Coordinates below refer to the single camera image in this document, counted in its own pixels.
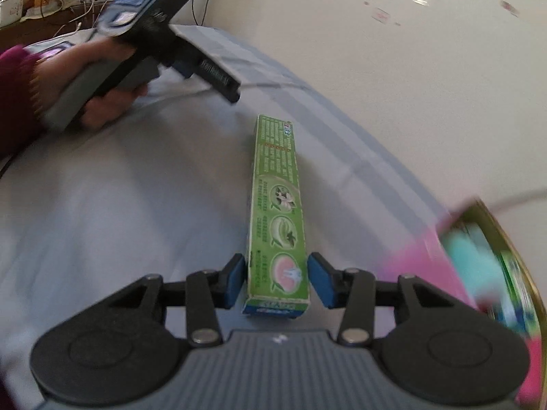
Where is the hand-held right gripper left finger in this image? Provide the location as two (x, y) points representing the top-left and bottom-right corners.
(107, 253), (246, 348)

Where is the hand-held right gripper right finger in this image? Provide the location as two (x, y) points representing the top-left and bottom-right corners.
(307, 252), (454, 346)

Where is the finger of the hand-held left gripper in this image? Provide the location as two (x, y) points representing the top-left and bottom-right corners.
(171, 53), (196, 81)
(193, 51), (242, 104)

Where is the green toothpaste box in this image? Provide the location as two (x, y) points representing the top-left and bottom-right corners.
(241, 114), (311, 319)

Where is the pink tin box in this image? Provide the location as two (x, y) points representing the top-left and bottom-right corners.
(379, 196), (547, 407)

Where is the long teal pencil case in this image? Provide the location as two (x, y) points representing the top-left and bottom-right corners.
(441, 221), (504, 305)

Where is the maroon sleeved left forearm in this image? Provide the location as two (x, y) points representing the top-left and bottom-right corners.
(0, 44), (49, 162)

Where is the person's left hand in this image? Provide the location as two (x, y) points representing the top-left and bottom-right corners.
(36, 34), (150, 131)

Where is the wooden side table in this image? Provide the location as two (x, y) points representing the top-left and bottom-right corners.
(0, 6), (101, 47)

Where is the white cables bundle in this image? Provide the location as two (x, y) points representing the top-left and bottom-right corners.
(53, 0), (114, 37)

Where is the grey power cable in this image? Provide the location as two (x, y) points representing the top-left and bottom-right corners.
(486, 187), (547, 213)

